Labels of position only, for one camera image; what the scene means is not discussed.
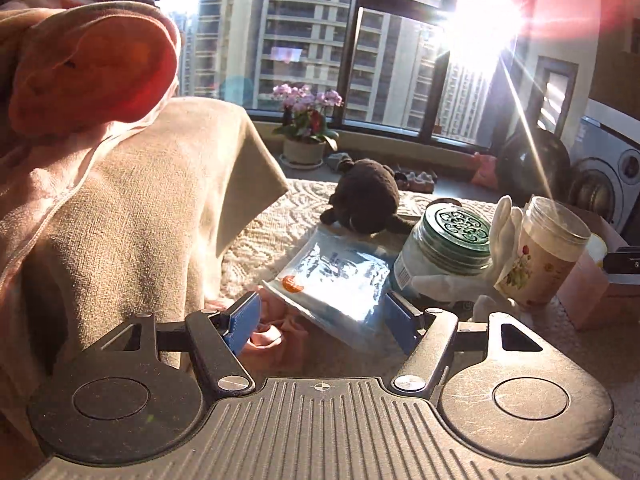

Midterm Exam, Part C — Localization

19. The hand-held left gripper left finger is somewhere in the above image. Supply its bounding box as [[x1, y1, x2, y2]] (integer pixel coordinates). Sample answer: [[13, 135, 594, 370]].
[[89, 292, 263, 397]]

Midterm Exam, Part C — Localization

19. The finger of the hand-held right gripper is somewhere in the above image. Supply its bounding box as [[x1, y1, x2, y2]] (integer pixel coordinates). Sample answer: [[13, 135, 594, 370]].
[[602, 246, 640, 275]]

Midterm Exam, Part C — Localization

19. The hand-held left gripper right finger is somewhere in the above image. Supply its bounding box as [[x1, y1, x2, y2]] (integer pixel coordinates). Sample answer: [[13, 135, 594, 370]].
[[382, 291, 547, 399]]

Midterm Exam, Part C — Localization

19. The salmon pink cloth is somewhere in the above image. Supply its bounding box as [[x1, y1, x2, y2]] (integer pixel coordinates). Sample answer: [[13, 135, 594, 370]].
[[205, 285, 312, 367]]

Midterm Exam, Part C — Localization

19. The pink cardboard box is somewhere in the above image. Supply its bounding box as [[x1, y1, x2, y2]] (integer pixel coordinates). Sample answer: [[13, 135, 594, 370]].
[[555, 205, 640, 332]]

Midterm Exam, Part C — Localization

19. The light blue plastic packet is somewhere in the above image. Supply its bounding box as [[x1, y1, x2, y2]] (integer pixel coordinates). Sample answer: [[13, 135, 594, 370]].
[[261, 225, 417, 356]]

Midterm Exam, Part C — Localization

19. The floral cup with clear lid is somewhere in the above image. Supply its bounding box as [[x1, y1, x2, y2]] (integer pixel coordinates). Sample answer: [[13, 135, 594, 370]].
[[494, 196, 592, 307]]

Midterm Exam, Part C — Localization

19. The grey washing machine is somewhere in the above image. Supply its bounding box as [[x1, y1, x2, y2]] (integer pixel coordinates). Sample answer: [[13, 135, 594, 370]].
[[567, 115, 640, 242]]

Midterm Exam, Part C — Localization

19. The white lace blanket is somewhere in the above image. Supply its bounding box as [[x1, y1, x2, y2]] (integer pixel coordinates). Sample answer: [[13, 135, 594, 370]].
[[202, 177, 640, 467]]

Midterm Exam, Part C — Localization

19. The green lidded glass jar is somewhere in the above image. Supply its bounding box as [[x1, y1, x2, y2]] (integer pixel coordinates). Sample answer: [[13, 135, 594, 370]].
[[392, 199, 494, 295]]

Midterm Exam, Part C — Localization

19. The white cotton glove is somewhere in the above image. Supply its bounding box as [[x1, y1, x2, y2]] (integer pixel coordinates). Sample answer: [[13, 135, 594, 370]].
[[405, 195, 527, 319]]

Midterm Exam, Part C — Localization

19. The round washing machine door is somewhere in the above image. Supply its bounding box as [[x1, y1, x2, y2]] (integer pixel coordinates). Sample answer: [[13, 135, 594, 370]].
[[497, 130, 574, 202]]

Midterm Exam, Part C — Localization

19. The dark brown plush toy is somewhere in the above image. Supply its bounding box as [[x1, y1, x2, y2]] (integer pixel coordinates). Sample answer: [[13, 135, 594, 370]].
[[320, 157, 424, 236]]

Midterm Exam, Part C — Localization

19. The beige towel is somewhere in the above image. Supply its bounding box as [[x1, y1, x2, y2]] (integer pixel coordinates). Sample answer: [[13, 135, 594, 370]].
[[0, 97, 290, 413]]

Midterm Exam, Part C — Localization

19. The red bag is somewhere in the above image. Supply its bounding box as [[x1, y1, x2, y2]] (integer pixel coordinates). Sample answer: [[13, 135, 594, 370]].
[[470, 152, 502, 189]]

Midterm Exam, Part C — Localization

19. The grey slipper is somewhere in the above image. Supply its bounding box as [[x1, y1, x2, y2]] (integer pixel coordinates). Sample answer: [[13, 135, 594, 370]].
[[325, 152, 357, 174]]

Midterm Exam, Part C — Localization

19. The dark framed narrow window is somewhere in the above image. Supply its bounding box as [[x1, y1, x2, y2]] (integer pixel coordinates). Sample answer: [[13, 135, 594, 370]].
[[535, 55, 581, 136]]

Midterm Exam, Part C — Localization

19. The potted pink orchid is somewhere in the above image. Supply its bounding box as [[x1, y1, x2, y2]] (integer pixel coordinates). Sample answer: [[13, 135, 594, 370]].
[[271, 82, 345, 171]]

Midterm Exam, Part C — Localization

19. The pink fleece cloth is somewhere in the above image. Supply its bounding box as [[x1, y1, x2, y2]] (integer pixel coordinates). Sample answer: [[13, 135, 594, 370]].
[[0, 0, 184, 291]]

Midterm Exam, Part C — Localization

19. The dark window frame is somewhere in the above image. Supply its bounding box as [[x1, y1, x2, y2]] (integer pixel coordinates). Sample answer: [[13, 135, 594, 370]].
[[165, 0, 507, 149]]

